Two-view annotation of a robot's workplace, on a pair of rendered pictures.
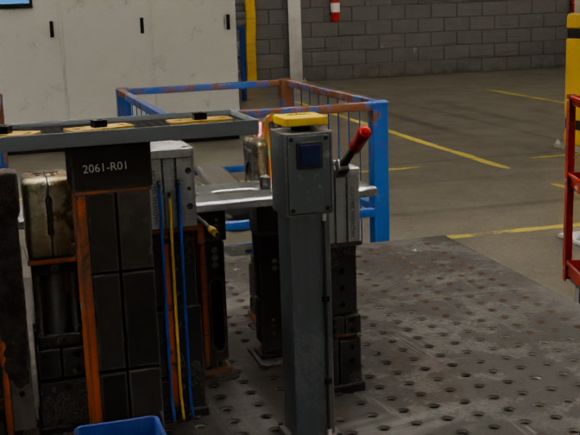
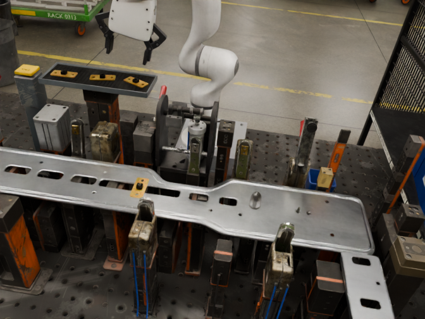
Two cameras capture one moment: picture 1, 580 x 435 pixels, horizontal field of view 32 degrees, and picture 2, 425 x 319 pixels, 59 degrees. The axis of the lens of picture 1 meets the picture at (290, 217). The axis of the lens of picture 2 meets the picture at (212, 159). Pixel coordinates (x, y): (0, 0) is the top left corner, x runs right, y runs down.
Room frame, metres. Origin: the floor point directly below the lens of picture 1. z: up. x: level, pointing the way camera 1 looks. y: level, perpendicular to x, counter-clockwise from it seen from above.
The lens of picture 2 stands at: (2.23, 1.03, 1.77)
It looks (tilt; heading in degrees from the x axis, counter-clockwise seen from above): 38 degrees down; 201
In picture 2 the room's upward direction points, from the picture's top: 6 degrees clockwise
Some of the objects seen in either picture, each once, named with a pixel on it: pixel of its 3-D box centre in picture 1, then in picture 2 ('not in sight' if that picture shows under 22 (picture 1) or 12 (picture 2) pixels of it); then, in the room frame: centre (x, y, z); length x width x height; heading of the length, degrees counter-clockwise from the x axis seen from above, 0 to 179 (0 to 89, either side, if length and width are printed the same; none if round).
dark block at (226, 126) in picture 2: not in sight; (221, 175); (1.28, 0.70, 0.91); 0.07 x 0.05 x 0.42; 17
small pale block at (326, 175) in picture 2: not in sight; (312, 212); (1.27, 1.03, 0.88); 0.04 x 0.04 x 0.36; 17
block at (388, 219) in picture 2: not in sight; (374, 261); (1.35, 1.25, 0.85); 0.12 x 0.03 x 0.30; 17
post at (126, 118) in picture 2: (10, 310); (131, 164); (1.37, 0.39, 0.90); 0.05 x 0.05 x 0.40; 17
